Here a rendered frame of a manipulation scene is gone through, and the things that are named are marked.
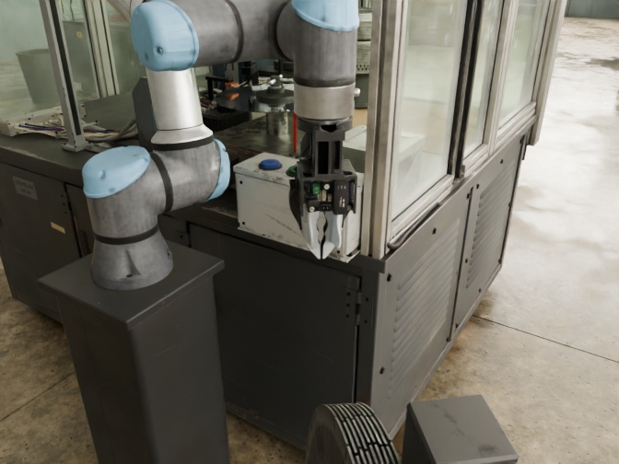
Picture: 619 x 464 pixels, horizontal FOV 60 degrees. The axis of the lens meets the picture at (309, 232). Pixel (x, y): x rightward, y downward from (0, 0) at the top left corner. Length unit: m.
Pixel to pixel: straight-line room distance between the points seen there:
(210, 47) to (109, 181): 0.39
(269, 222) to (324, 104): 0.53
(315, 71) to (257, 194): 0.53
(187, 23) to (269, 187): 0.53
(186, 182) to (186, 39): 0.42
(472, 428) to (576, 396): 1.65
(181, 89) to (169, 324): 0.43
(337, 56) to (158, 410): 0.77
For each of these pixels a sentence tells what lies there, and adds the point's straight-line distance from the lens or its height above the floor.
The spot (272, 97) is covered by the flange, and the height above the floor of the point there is 0.96.
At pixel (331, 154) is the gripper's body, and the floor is 1.07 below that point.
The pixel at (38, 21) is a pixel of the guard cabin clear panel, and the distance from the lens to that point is 2.45.
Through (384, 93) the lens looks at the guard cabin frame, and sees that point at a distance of 0.98.
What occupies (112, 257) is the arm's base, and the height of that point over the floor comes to 0.81.
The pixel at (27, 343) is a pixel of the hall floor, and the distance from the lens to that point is 2.32.
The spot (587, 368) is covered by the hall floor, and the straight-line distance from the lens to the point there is 2.19.
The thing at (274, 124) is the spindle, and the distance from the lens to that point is 1.51.
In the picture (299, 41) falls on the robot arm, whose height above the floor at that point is 1.20.
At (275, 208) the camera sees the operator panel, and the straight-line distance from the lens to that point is 1.12.
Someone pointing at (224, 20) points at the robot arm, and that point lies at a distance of 0.67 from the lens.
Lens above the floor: 1.29
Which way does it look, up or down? 27 degrees down
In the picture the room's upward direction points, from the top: straight up
